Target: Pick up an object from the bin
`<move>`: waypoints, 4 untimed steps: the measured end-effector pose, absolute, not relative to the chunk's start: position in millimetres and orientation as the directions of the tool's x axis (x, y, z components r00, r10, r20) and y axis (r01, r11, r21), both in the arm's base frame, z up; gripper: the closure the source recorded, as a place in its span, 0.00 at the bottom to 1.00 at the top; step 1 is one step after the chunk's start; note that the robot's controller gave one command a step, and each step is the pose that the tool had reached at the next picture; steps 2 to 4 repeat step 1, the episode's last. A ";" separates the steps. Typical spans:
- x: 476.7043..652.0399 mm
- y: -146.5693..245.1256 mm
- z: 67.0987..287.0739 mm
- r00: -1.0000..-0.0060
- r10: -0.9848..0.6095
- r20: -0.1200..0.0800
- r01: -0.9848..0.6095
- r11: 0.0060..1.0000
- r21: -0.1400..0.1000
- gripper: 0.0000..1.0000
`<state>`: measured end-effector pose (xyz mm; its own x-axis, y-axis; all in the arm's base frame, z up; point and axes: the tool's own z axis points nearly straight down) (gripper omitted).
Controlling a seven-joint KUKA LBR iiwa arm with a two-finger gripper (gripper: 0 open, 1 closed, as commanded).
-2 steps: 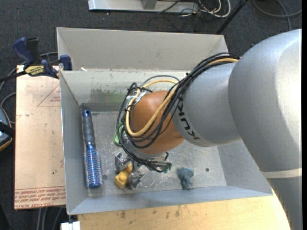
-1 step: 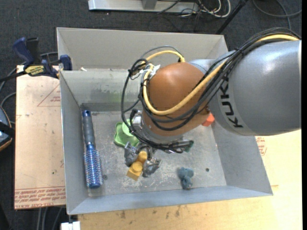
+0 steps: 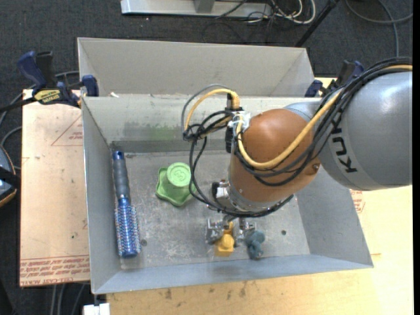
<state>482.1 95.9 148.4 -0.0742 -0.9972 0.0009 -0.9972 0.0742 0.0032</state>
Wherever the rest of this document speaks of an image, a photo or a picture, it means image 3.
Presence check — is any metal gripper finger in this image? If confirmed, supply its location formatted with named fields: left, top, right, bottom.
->
left=205, top=217, right=224, bottom=245
left=236, top=218, right=257, bottom=242

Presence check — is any yellow toy piece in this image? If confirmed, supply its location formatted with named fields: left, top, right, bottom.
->
left=213, top=221, right=236, bottom=258

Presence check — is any grey-blue toy animal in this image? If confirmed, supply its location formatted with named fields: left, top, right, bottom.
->
left=245, top=229, right=266, bottom=261

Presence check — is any grey metal bin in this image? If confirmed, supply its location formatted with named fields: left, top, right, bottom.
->
left=77, top=37, right=375, bottom=295

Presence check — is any green cup with star base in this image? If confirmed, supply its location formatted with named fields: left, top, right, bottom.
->
left=154, top=161, right=198, bottom=208

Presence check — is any brown cardboard board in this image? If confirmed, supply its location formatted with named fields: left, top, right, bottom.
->
left=19, top=89, right=92, bottom=288

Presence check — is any black cylinder on white bracket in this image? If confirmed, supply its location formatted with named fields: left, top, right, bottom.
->
left=211, top=180, right=230, bottom=200

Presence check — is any blue hairbrush with grey handle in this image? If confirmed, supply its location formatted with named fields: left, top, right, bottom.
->
left=112, top=150, right=142, bottom=259

